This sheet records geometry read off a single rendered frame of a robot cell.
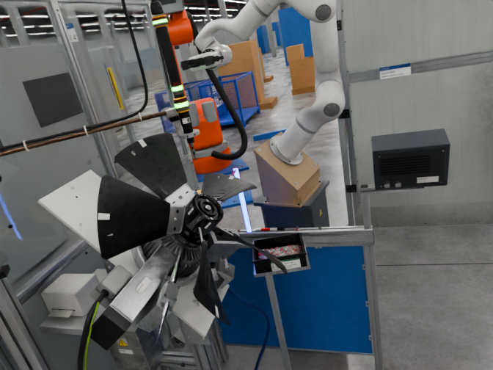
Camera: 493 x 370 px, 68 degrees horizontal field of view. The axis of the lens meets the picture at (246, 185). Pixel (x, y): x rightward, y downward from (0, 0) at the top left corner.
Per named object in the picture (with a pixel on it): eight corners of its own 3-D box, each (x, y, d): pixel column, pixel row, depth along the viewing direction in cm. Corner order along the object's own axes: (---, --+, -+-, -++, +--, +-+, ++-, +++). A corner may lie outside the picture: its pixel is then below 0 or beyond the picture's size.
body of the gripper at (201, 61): (224, 66, 145) (215, 70, 135) (201, 70, 148) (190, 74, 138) (221, 45, 142) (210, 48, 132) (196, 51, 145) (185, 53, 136)
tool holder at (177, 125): (174, 142, 118) (166, 111, 114) (172, 138, 124) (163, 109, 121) (202, 134, 120) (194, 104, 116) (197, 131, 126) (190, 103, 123)
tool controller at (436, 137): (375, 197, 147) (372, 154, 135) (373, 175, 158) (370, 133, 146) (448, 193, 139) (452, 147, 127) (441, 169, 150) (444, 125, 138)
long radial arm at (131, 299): (145, 262, 126) (162, 243, 120) (162, 276, 126) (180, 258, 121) (91, 325, 101) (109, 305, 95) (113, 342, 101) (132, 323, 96)
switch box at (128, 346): (131, 354, 150) (114, 311, 142) (163, 357, 145) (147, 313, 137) (119, 373, 142) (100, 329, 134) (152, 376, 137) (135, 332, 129)
